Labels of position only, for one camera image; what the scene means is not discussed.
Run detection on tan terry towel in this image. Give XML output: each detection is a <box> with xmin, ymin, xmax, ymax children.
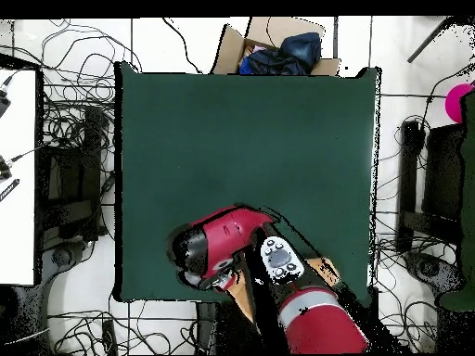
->
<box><xmin>226</xmin><ymin>256</ymin><xmax>341</xmax><ymax>324</ymax></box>

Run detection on black power strip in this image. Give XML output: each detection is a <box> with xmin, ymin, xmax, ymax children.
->
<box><xmin>101</xmin><ymin>319</ymin><xmax>119</xmax><ymax>356</ymax></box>

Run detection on dark green table cloth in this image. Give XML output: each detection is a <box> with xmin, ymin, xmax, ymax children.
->
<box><xmin>439</xmin><ymin>90</ymin><xmax>475</xmax><ymax>312</ymax></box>
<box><xmin>119</xmin><ymin>61</ymin><xmax>381</xmax><ymax>308</ymax></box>

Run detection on round grey stand base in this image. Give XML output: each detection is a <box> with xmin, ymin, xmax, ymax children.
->
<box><xmin>50</xmin><ymin>246</ymin><xmax>74</xmax><ymax>267</ymax></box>
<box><xmin>405</xmin><ymin>251</ymin><xmax>465</xmax><ymax>294</ymax></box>

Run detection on white desk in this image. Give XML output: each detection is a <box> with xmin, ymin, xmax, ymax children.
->
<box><xmin>0</xmin><ymin>68</ymin><xmax>38</xmax><ymax>286</ymax></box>

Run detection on dark navy garment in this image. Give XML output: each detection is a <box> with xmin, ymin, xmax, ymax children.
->
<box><xmin>238</xmin><ymin>48</ymin><xmax>310</xmax><ymax>76</ymax></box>

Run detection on open cardboard box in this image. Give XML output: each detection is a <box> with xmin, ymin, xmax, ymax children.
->
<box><xmin>211</xmin><ymin>16</ymin><xmax>341</xmax><ymax>78</ymax></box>

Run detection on black slotted bar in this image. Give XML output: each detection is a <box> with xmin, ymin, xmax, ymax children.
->
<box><xmin>0</xmin><ymin>178</ymin><xmax>20</xmax><ymax>204</ymax></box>

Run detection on blue denim jeans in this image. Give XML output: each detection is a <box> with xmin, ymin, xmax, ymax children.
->
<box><xmin>277</xmin><ymin>32</ymin><xmax>323</xmax><ymax>70</ymax></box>

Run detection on magenta round object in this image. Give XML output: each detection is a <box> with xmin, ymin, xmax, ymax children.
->
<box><xmin>444</xmin><ymin>83</ymin><xmax>475</xmax><ymax>124</ymax></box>

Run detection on black rod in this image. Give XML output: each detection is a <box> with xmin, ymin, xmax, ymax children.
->
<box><xmin>406</xmin><ymin>17</ymin><xmax>452</xmax><ymax>64</ymax></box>

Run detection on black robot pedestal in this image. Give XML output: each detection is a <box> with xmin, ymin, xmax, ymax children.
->
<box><xmin>195</xmin><ymin>301</ymin><xmax>224</xmax><ymax>355</ymax></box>

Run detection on black device with cable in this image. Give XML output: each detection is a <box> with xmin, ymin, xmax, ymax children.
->
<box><xmin>0</xmin><ymin>154</ymin><xmax>14</xmax><ymax>183</ymax></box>
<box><xmin>0</xmin><ymin>75</ymin><xmax>13</xmax><ymax>119</ymax></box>

